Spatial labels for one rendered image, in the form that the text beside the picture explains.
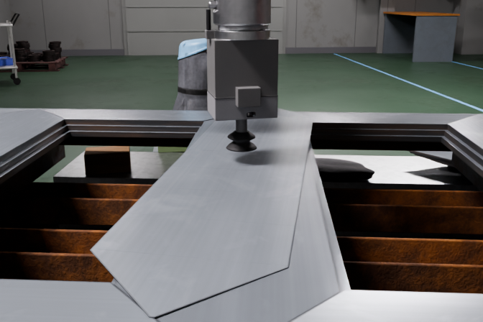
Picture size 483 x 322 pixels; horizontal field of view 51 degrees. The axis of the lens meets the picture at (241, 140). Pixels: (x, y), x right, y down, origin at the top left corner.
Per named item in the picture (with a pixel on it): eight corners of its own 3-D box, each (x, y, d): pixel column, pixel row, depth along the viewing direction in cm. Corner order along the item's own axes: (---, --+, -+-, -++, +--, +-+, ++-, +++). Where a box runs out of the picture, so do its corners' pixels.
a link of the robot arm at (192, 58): (180, 82, 147) (181, 34, 144) (227, 85, 147) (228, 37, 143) (173, 88, 136) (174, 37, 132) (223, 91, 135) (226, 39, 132)
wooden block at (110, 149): (131, 164, 122) (129, 144, 121) (131, 172, 117) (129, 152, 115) (87, 167, 120) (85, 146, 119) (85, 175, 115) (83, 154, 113)
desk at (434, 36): (417, 52, 1029) (421, 11, 1007) (454, 62, 885) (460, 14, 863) (380, 53, 1022) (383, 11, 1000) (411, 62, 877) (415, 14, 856)
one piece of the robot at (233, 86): (213, 10, 59) (215, 144, 64) (287, 10, 61) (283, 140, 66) (200, 8, 69) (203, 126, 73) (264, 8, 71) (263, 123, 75)
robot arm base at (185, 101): (168, 115, 149) (169, 81, 147) (219, 115, 153) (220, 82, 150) (173, 127, 135) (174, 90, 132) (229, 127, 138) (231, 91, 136)
